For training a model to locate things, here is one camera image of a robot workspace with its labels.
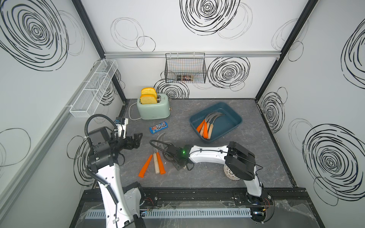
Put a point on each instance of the front toast slice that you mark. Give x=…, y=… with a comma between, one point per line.
x=148, y=99

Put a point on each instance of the rear toast slice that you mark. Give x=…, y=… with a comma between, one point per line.
x=149, y=91

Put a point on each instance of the black wire wall basket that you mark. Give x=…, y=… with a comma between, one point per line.
x=185, y=63

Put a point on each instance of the mint green toaster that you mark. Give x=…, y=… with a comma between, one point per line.
x=160, y=110

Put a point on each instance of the orange handled sickle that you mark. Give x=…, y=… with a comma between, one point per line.
x=200, y=128

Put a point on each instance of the grey slotted cable duct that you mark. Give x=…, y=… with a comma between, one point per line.
x=197, y=213

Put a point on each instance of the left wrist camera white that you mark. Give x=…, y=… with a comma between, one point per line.
x=121, y=124

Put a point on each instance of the jar in wire basket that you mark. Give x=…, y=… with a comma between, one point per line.
x=185, y=78

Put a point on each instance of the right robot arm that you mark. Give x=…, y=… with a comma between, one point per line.
x=239, y=161

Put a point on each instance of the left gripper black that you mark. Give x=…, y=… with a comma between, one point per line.
x=129, y=145

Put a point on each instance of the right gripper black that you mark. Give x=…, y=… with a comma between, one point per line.
x=176, y=166

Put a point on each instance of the white round strainer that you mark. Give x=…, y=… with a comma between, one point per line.
x=229, y=174

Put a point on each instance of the toast slice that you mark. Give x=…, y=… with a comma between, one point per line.
x=148, y=99
x=149, y=91

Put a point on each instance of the teal plastic storage box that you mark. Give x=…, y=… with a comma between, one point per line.
x=223, y=125

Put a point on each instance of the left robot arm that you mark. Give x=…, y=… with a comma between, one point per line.
x=122, y=205

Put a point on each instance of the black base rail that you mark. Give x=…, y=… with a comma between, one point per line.
x=156, y=196

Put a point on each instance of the blue candy packet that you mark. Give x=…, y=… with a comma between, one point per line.
x=158, y=127

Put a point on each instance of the white wire wall shelf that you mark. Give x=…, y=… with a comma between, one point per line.
x=96, y=85

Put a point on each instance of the wooden handled sickle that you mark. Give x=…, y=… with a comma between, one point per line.
x=203, y=127

